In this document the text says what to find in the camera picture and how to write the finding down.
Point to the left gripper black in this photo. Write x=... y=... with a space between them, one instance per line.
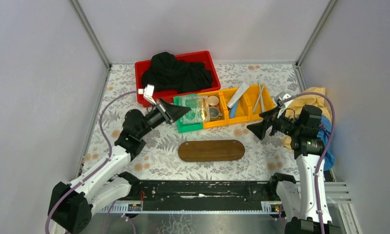
x=164 y=111

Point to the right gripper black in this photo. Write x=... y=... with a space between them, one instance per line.
x=259 y=128

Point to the clear textured glass holder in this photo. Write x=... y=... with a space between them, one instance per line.
x=199 y=109

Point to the grey cup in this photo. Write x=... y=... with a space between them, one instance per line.
x=214 y=113

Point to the orange cup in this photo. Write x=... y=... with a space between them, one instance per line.
x=213 y=100

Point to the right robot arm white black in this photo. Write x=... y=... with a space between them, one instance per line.
x=304 y=202

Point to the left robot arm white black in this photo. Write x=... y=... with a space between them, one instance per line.
x=73 y=204

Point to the yellow bin with toothpaste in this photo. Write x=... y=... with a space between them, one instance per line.
x=242 y=110

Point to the blue toothpaste tube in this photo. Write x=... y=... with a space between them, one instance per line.
x=233 y=110

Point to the white toothpaste tube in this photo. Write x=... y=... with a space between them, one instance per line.
x=237 y=95

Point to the brown wooden oval tray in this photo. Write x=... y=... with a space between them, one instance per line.
x=211 y=150

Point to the green plastic bin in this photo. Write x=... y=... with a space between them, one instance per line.
x=183 y=128

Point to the yellow cloth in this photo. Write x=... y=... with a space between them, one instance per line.
x=295 y=108

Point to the black cloth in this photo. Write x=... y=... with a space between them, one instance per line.
x=168 y=73

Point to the blue cloth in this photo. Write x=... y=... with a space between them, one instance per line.
x=325 y=128

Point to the red plastic bin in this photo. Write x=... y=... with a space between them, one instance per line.
x=168 y=95

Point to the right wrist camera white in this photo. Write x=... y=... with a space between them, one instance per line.
x=281 y=99

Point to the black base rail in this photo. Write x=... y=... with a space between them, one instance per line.
x=202 y=196

